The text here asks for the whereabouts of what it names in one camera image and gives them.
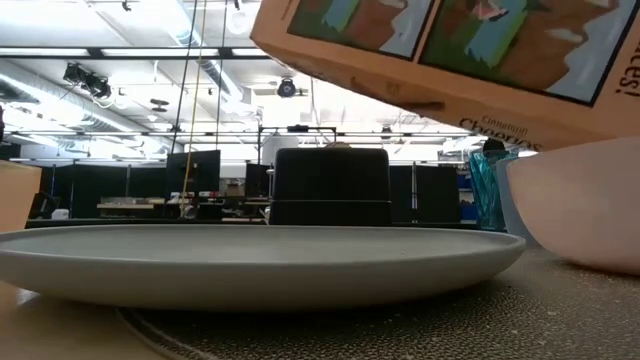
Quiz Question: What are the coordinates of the orange cereal box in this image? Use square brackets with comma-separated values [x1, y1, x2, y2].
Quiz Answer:
[249, 0, 640, 153]

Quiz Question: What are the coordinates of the black two-slot toaster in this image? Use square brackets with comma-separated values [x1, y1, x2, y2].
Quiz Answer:
[268, 146, 394, 227]

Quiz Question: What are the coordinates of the small black desk monitor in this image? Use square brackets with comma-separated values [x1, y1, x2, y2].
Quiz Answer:
[244, 162, 274, 199]

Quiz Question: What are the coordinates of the grey round plate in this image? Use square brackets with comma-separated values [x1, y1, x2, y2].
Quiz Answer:
[0, 223, 528, 313]

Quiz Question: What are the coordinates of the teal water bottle black cap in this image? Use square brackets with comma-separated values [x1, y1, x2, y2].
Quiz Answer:
[467, 138, 521, 233]

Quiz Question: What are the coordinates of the grey round placemat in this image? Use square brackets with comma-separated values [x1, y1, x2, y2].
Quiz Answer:
[116, 243, 640, 360]

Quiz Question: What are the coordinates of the pink translucent bowl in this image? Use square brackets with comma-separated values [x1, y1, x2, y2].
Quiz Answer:
[504, 135, 640, 277]

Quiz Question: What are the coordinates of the round black ceiling camera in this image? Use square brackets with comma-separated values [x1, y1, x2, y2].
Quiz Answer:
[276, 77, 298, 99]

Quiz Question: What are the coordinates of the black hanging cable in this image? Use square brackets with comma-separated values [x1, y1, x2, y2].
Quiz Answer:
[171, 0, 200, 154]

